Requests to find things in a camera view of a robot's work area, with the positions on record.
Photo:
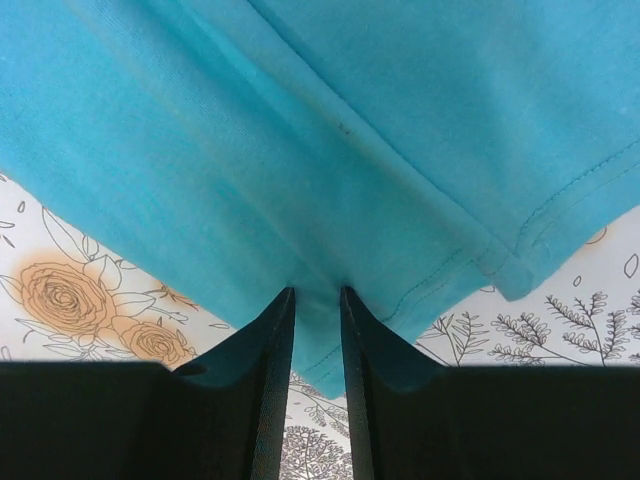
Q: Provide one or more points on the floral patterned table mat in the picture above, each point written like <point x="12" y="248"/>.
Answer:
<point x="65" y="298"/>

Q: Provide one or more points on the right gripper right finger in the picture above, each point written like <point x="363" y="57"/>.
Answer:
<point x="412" y="418"/>

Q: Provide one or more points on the teal t shirt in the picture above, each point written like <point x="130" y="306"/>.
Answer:
<point x="415" y="151"/>

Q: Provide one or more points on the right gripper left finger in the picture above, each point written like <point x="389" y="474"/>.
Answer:
<point x="219" y="416"/>

